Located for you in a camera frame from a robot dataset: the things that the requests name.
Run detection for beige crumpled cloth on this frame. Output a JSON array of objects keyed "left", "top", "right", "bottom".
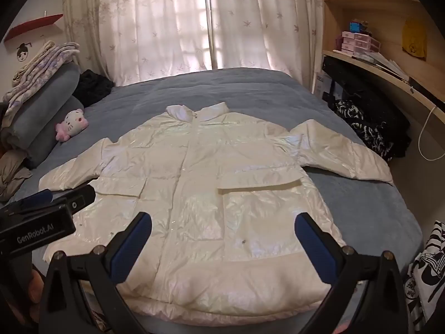
[{"left": 0, "top": 149, "right": 33, "bottom": 202}]

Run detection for yellow cloth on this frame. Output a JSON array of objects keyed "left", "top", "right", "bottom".
[{"left": 402, "top": 17, "right": 427, "bottom": 59}]

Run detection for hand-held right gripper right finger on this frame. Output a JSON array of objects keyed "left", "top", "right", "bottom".
[{"left": 295, "top": 212, "right": 409, "bottom": 334}]

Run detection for red wall shelf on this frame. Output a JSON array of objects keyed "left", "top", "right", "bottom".
[{"left": 3, "top": 13, "right": 64, "bottom": 45}]

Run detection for white floral curtain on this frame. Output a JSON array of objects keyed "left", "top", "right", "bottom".
[
  {"left": 63, "top": 0, "right": 213, "bottom": 87},
  {"left": 209, "top": 0, "right": 324, "bottom": 87}
]

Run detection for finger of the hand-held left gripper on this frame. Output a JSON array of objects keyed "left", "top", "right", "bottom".
[
  {"left": 14, "top": 189, "right": 53, "bottom": 213},
  {"left": 64, "top": 184, "right": 97, "bottom": 214}
]

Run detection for cartoon face wall sticker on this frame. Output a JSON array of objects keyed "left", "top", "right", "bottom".
[{"left": 16, "top": 41, "right": 33, "bottom": 64}]

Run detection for black white patterned clothes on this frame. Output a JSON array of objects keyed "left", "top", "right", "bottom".
[{"left": 322, "top": 56, "right": 412, "bottom": 157}]

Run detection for grey pillow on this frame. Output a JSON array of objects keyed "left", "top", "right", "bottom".
[
  {"left": 2, "top": 62, "right": 81, "bottom": 140},
  {"left": 21, "top": 95, "right": 85, "bottom": 169}
]

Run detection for blue bed blanket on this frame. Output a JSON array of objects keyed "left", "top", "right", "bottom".
[{"left": 7, "top": 67, "right": 423, "bottom": 334}]

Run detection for white cardboard box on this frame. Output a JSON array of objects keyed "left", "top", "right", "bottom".
[{"left": 311, "top": 70, "right": 336, "bottom": 101}]

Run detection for pink and white cat plush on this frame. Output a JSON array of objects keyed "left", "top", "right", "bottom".
[{"left": 55, "top": 109, "right": 89, "bottom": 143}]

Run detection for black and white printed cloth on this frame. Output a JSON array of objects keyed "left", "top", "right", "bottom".
[{"left": 405, "top": 220, "right": 445, "bottom": 334}]

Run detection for white puffer jacket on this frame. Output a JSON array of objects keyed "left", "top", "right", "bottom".
[{"left": 38, "top": 102, "right": 394, "bottom": 322}]

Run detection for cream folded cloth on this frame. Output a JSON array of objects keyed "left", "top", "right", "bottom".
[{"left": 12, "top": 41, "right": 57, "bottom": 87}]

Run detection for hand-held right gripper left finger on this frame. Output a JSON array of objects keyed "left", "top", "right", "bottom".
[{"left": 38, "top": 212, "right": 152, "bottom": 334}]

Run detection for folded floral blanket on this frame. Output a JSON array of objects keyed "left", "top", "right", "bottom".
[{"left": 3, "top": 41, "right": 81, "bottom": 127}]

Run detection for black and white patterned garment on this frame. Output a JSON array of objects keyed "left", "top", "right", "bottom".
[{"left": 334, "top": 99, "right": 392, "bottom": 162}]

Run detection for pile of papers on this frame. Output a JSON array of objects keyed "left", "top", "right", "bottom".
[{"left": 353, "top": 50, "right": 411, "bottom": 80}]

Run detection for wooden shelf unit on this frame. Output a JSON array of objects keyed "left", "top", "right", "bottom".
[{"left": 320, "top": 0, "right": 445, "bottom": 168}]

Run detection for white cable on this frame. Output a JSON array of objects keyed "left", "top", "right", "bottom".
[{"left": 418, "top": 104, "right": 445, "bottom": 162}]

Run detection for pink storage boxes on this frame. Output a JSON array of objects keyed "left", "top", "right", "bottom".
[{"left": 341, "top": 31, "right": 381, "bottom": 54}]

